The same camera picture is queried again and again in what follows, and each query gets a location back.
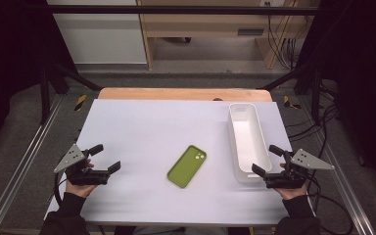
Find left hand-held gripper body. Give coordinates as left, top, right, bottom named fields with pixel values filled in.
left=53, top=143, right=111, bottom=187

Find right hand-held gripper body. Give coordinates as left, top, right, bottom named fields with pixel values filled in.
left=264, top=148, right=336, bottom=190

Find white plastic storage box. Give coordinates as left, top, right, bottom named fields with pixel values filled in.
left=228, top=102, right=273, bottom=184

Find green phone case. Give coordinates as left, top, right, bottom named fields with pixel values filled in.
left=166, top=144, right=208, bottom=189

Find person's right hand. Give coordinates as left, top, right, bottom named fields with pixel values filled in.
left=273, top=163, right=310, bottom=201

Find person's left hand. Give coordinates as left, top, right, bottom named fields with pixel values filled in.
left=66, top=159, right=98, bottom=199

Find white table cover sheet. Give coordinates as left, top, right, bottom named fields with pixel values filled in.
left=44, top=98, right=293, bottom=227

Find yellow black tape marker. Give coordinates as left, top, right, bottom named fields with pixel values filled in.
left=73, top=94, right=88, bottom=113
left=282, top=95, right=302, bottom=111

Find black metal stand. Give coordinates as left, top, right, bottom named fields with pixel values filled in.
left=259, top=63, right=323, bottom=125
left=39, top=61, right=103, bottom=125

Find white cabinet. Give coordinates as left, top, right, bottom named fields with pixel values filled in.
left=46, top=0, right=148, bottom=65

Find black curtain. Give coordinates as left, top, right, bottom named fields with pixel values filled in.
left=297, top=0, right=376, bottom=192
left=0, top=0, right=77, bottom=162

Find light wooden desk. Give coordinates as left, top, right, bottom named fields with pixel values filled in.
left=136, top=0, right=321, bottom=71

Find white power strip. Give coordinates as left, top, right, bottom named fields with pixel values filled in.
left=258, top=0, right=286, bottom=8

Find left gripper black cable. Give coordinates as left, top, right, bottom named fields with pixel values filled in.
left=53, top=171, right=68, bottom=208

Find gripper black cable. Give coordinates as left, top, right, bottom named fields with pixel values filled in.
left=53, top=171, right=68, bottom=208
left=305, top=169, right=354, bottom=235

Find aluminium floor rail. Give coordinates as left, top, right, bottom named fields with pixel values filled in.
left=0, top=93, right=65, bottom=235
left=298, top=95, right=376, bottom=235

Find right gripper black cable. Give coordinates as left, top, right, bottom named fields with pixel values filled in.
left=305, top=169, right=354, bottom=235

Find black floor cables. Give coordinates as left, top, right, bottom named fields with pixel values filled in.
left=286, top=79, right=341, bottom=142

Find bundle of hanging black cables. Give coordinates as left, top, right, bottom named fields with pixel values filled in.
left=264, top=2, right=301, bottom=71

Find black horizontal frame bar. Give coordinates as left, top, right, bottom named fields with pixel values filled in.
left=22, top=4, right=321, bottom=16

